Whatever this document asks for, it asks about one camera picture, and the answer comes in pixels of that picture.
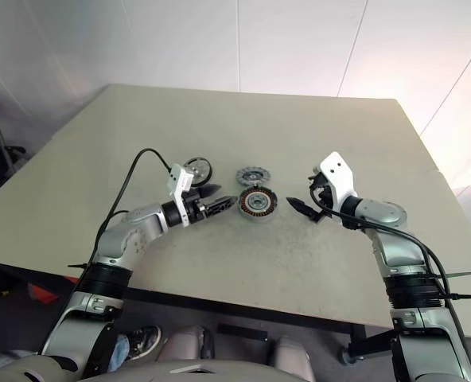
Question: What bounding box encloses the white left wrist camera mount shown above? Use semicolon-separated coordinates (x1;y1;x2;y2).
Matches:
166;162;197;229

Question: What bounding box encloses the copper wound motor stator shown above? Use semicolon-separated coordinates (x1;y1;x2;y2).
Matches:
238;185;279;220

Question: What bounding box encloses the black sneaker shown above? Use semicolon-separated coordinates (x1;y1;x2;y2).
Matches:
118;325;162;361

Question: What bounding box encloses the grey notched motor cover plate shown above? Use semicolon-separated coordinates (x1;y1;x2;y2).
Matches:
234;165;271;187

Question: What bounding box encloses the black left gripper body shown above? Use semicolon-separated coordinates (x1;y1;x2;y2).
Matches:
184;189;210;225

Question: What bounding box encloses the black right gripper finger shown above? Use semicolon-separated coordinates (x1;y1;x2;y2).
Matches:
306;168;325;189
286;197;325;224

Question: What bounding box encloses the black table frame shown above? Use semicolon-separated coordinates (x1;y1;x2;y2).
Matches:
0;258;399;365

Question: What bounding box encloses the grey rounded shape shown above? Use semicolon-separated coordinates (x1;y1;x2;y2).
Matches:
162;325;216;364
274;335;313;381

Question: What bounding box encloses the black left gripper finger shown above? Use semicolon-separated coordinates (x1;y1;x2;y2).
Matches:
200;183;224;199
203;195;237;218

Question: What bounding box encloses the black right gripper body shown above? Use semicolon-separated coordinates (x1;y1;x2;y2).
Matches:
312;173;341;220

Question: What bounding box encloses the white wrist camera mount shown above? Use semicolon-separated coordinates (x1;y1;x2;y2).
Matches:
166;162;197;229
318;150;359;218

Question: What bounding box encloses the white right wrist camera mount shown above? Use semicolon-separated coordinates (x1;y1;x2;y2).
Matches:
318;150;359;218

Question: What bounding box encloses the silver rotor with black rim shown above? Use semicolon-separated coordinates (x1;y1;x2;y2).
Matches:
181;156;216;188

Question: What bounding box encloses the red object under table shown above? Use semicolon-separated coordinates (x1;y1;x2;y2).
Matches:
27;283;60;306

